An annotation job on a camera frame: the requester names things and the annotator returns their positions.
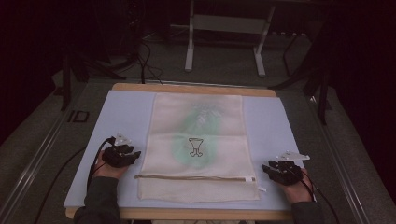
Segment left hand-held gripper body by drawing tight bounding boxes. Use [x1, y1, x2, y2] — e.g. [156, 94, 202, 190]
[102, 133, 135, 169]

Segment person's right hand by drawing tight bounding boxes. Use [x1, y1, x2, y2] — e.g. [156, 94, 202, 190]
[281, 168, 315, 205]

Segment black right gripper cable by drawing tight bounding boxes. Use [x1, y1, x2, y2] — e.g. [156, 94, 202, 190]
[295, 169, 341, 224]

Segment light blue table mat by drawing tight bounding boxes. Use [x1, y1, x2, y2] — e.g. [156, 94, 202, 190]
[63, 90, 319, 213]

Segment black floor cables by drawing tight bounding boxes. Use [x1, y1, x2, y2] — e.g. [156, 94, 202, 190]
[136, 40, 164, 86]

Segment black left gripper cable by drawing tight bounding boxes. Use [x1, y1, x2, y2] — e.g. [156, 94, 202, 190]
[87, 135, 117, 190]

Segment metal floor rail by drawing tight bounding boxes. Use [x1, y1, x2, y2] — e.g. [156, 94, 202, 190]
[0, 92, 82, 224]
[307, 94, 373, 224]

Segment white mesh laundry bag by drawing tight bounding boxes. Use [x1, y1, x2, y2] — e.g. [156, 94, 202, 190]
[136, 92, 262, 203]

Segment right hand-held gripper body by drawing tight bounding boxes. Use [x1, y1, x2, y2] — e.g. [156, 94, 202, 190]
[270, 150, 311, 187]

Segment wooden table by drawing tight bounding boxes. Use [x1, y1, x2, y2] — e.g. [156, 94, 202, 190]
[64, 82, 319, 222]

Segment person's left hand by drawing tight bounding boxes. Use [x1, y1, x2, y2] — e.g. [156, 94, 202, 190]
[92, 150, 131, 180]

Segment black tripod stand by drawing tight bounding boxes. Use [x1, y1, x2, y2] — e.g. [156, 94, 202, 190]
[268, 31, 333, 126]
[59, 52, 127, 112]

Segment white metal stand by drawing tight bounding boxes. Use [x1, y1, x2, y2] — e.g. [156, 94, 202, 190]
[184, 0, 277, 78]

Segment green garment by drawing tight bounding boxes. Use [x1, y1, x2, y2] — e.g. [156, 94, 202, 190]
[171, 103, 224, 168]

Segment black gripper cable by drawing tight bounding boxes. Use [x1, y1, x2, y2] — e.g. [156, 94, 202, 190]
[295, 169, 341, 224]
[87, 135, 117, 190]

